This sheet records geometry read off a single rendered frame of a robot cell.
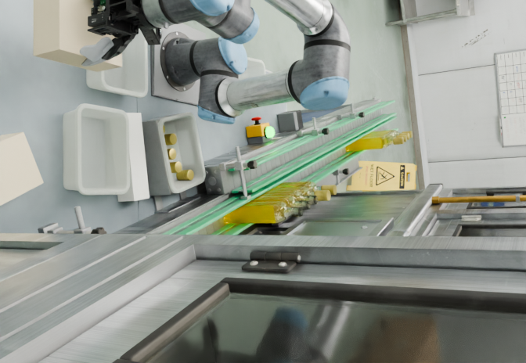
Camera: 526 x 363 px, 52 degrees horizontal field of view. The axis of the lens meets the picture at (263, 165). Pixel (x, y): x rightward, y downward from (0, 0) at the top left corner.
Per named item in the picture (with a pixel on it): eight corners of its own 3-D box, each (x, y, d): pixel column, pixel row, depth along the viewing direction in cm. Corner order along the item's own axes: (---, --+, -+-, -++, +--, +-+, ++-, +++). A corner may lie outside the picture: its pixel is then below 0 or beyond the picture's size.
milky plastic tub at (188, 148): (150, 196, 159) (173, 195, 155) (135, 122, 155) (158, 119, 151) (185, 181, 174) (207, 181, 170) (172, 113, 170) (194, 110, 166)
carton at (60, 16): (33, -6, 104) (59, -14, 100) (96, 18, 118) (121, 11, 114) (33, 55, 103) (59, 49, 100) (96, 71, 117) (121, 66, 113)
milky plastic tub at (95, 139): (53, 195, 131) (78, 195, 127) (53, 106, 133) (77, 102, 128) (106, 195, 146) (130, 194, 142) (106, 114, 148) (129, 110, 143)
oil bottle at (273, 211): (224, 224, 169) (283, 224, 159) (221, 206, 169) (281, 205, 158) (233, 218, 174) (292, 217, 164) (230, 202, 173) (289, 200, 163)
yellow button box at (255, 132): (247, 144, 209) (264, 142, 206) (243, 125, 208) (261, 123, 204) (256, 141, 215) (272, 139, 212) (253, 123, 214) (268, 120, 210)
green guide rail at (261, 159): (228, 171, 172) (249, 170, 168) (227, 168, 172) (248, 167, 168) (382, 103, 321) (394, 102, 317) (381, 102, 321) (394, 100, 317)
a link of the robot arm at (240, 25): (265, -11, 103) (234, -37, 94) (261, 45, 102) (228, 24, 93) (231, -4, 107) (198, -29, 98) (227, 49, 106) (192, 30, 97)
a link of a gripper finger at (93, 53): (63, 59, 103) (90, 25, 99) (87, 66, 108) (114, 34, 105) (69, 71, 102) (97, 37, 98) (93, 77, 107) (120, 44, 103)
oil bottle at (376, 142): (345, 151, 266) (402, 147, 252) (344, 140, 265) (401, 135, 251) (349, 149, 271) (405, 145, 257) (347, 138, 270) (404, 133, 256)
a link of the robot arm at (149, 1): (185, -12, 97) (185, 32, 97) (165, -6, 100) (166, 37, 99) (157, -27, 91) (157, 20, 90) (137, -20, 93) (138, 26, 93)
